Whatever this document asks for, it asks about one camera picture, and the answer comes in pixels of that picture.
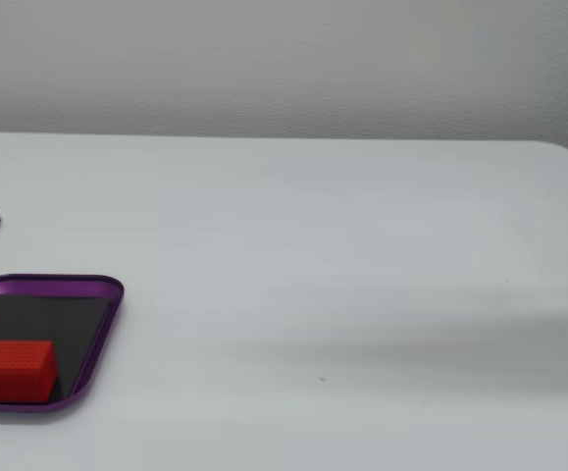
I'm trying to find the red textured rectangular block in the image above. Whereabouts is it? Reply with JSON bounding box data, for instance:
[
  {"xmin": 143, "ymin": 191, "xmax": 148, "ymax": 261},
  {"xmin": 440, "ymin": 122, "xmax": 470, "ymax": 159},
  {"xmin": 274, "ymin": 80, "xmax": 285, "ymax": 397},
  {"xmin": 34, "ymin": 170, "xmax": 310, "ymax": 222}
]
[{"xmin": 0, "ymin": 340, "xmax": 60, "ymax": 405}]

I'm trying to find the purple metal tray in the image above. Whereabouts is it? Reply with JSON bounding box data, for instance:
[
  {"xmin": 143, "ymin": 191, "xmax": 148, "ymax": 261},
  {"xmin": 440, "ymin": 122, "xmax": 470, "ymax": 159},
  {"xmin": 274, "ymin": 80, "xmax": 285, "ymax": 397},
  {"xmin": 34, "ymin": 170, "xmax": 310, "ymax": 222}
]
[{"xmin": 0, "ymin": 273, "xmax": 126, "ymax": 413}]

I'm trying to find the black tray liner mat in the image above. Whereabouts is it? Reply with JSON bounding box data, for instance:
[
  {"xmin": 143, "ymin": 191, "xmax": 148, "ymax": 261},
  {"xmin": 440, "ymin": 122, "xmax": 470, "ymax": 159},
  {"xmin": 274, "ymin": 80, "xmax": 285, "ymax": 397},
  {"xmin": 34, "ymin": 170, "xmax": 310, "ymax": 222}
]
[{"xmin": 0, "ymin": 293, "xmax": 112, "ymax": 405}]

